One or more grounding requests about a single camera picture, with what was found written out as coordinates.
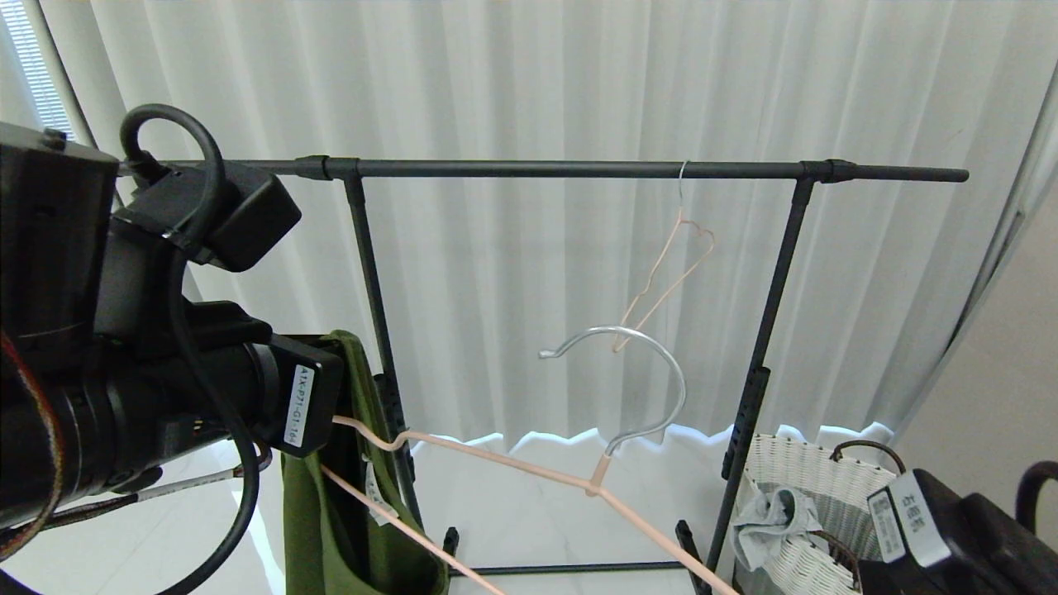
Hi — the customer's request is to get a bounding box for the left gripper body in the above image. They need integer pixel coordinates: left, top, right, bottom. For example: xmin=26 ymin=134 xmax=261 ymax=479
xmin=56 ymin=334 xmax=346 ymax=490

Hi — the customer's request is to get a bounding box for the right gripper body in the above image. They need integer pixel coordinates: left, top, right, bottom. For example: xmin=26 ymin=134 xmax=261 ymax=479
xmin=858 ymin=469 xmax=1058 ymax=595

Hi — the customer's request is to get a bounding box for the green shirt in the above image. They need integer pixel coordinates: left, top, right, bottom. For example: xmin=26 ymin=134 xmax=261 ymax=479
xmin=281 ymin=330 xmax=452 ymax=595

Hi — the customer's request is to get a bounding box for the pink clothes hanger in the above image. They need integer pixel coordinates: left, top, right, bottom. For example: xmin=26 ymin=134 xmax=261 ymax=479
xmin=612 ymin=161 xmax=717 ymax=355
xmin=318 ymin=326 xmax=741 ymax=595

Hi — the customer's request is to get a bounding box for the white laundry basket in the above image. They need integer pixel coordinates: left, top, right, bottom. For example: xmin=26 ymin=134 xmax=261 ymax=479
xmin=732 ymin=434 xmax=911 ymax=595

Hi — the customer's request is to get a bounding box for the black clothes rack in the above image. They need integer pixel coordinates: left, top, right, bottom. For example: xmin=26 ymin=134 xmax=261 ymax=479
xmin=116 ymin=155 xmax=970 ymax=595

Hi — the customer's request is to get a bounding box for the pale grey garment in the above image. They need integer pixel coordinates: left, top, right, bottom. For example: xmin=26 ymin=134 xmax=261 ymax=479
xmin=732 ymin=486 xmax=826 ymax=572

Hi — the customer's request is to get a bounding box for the white curtain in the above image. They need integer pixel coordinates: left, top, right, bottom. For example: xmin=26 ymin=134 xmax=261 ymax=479
xmin=37 ymin=0 xmax=1058 ymax=457

